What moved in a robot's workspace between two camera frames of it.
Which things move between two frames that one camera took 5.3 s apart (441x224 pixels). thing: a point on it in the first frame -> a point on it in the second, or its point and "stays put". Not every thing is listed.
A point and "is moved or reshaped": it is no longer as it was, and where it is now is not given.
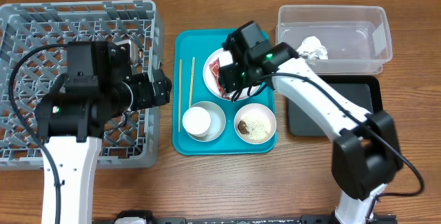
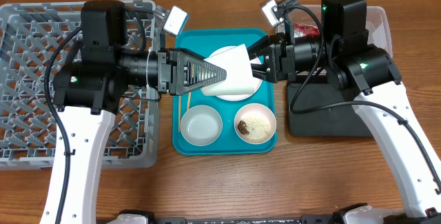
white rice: [258, 129] stays put
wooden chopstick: [180, 94] stays put
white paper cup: [196, 121] is moved or reshaped
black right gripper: [227, 80] -> [280, 60]
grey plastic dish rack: [131, 140] stays put
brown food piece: [242, 128] stays put
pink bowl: [255, 123] stays put
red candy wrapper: [214, 67] -> [301, 29]
